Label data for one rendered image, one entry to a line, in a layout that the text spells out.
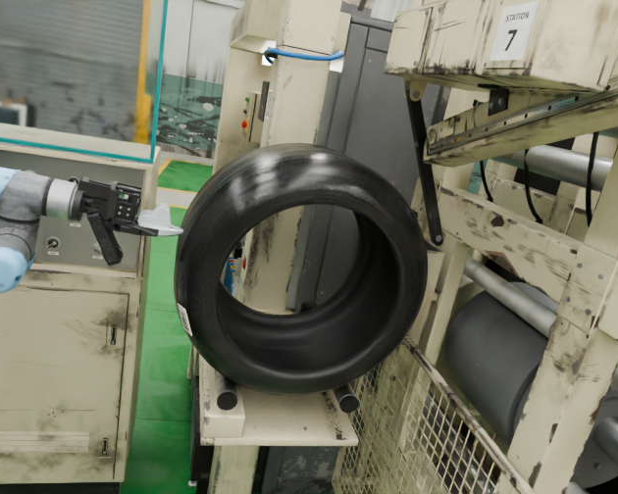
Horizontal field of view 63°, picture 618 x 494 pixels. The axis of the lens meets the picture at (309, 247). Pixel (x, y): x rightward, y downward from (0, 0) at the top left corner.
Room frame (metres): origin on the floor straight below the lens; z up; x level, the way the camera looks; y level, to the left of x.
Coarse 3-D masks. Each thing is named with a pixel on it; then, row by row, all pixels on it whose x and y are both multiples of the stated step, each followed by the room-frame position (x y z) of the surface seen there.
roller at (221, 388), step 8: (216, 376) 1.00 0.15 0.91; (224, 376) 0.99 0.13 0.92; (216, 384) 0.98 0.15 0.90; (224, 384) 0.96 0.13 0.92; (232, 384) 0.97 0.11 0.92; (216, 392) 0.95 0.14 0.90; (224, 392) 0.93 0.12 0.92; (232, 392) 0.94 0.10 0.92; (224, 400) 0.92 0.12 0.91; (232, 400) 0.93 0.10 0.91; (224, 408) 0.92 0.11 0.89; (232, 408) 0.93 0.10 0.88
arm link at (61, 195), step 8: (56, 184) 0.92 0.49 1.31; (64, 184) 0.93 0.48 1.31; (72, 184) 0.93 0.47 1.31; (56, 192) 0.91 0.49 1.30; (64, 192) 0.91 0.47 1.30; (72, 192) 0.92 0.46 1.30; (48, 200) 0.90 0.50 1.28; (56, 200) 0.90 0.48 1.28; (64, 200) 0.91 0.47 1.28; (72, 200) 0.92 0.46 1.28; (48, 208) 0.90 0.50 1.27; (56, 208) 0.90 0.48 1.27; (64, 208) 0.91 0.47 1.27; (48, 216) 0.91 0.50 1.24; (56, 216) 0.91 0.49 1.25; (64, 216) 0.91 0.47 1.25
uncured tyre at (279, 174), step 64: (256, 192) 0.93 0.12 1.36; (320, 192) 0.95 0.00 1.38; (384, 192) 1.01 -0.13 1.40; (192, 256) 0.91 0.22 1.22; (384, 256) 1.26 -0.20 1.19; (192, 320) 0.91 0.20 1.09; (256, 320) 1.20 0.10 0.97; (320, 320) 1.25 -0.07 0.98; (384, 320) 1.15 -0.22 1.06; (256, 384) 0.94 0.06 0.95; (320, 384) 0.98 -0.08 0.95
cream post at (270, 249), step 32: (288, 0) 1.31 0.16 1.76; (320, 0) 1.32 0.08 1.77; (288, 32) 1.30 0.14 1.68; (320, 32) 1.32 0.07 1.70; (288, 64) 1.30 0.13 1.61; (320, 64) 1.33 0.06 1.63; (288, 96) 1.31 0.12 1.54; (320, 96) 1.33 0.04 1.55; (288, 128) 1.31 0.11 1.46; (288, 224) 1.32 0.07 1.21; (256, 256) 1.30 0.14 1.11; (288, 256) 1.33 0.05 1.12; (256, 288) 1.31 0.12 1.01; (288, 288) 1.34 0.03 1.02; (224, 448) 1.30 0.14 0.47; (256, 448) 1.33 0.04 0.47; (224, 480) 1.31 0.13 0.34
